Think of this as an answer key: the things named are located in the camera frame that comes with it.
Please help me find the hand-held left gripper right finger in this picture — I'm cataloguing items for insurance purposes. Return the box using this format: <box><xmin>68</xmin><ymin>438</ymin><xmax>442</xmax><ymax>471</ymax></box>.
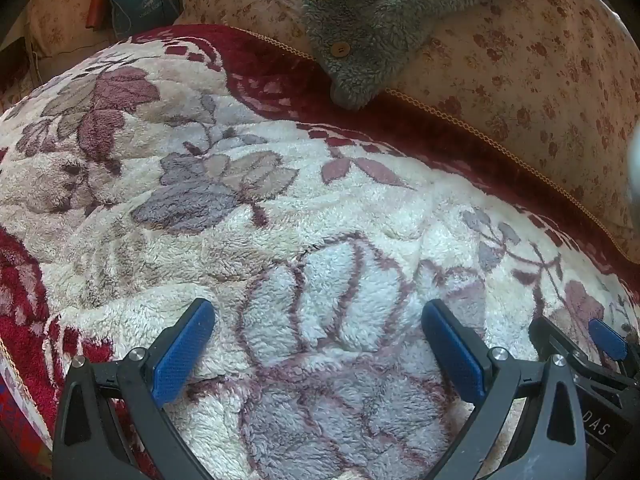
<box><xmin>421</xmin><ymin>299</ymin><xmax>588</xmax><ymax>480</ymax></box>

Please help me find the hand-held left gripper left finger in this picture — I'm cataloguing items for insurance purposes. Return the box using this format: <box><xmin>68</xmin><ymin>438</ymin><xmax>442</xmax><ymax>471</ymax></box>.
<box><xmin>52</xmin><ymin>298</ymin><xmax>217</xmax><ymax>480</ymax></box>

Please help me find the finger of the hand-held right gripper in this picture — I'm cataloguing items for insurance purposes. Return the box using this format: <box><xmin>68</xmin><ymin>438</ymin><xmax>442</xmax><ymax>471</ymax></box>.
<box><xmin>528</xmin><ymin>316</ymin><xmax>601</xmax><ymax>367</ymax></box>
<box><xmin>587</xmin><ymin>318</ymin><xmax>640</xmax><ymax>378</ymax></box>

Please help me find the red and white floral blanket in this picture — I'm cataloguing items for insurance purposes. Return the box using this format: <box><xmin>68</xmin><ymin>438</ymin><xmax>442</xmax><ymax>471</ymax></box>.
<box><xmin>0</xmin><ymin>24</ymin><xmax>640</xmax><ymax>480</ymax></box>

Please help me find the beige floral sofa cushion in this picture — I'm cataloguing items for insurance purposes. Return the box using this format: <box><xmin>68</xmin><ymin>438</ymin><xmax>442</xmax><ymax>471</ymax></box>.
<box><xmin>172</xmin><ymin>0</ymin><xmax>640</xmax><ymax>263</ymax></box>

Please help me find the grey fleece garment with buttons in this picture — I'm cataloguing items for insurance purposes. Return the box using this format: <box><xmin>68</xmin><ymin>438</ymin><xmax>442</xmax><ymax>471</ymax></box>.
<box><xmin>301</xmin><ymin>0</ymin><xmax>585</xmax><ymax>112</ymax></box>

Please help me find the teal bag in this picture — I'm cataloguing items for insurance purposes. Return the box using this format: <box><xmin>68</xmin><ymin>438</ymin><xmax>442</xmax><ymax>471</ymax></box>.
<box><xmin>108</xmin><ymin>0</ymin><xmax>167</xmax><ymax>40</ymax></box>

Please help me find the beige floral pillow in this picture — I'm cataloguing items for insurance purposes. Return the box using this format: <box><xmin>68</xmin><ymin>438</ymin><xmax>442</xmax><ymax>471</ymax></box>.
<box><xmin>24</xmin><ymin>0</ymin><xmax>132</xmax><ymax>78</ymax></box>

